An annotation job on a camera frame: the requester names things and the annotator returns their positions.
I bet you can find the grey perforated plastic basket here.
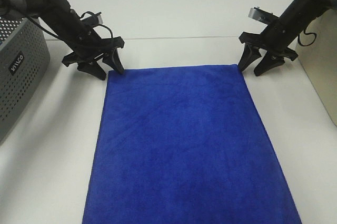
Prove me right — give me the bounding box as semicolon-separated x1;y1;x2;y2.
1;18;50;141

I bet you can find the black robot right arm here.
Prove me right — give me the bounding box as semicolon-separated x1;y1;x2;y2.
238;0;336;76

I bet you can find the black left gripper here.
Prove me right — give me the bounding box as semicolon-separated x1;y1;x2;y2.
62;30;124;80

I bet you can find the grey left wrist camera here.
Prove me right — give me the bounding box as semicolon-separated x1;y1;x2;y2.
81;12;103;27

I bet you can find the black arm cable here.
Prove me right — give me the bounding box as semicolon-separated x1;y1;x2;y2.
297;22;318;47
31;10;114;48

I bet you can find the blue microfibre towel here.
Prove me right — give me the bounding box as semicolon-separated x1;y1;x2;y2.
82;65;301;223

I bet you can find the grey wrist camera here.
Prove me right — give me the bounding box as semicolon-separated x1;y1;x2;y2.
81;12;103;27
248;7;279;25

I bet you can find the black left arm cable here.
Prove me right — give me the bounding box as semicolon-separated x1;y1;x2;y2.
31;10;114;48

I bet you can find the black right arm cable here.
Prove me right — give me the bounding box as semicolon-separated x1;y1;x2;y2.
297;22;318;47

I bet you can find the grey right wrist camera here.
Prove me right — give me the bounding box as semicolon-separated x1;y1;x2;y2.
248;7;279;25

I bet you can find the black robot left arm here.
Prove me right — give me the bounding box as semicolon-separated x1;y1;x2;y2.
1;0;124;80

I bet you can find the beige storage bin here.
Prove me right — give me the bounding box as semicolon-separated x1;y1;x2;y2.
295;9;336;124

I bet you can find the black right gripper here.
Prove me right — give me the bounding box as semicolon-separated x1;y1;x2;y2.
238;22;298;76

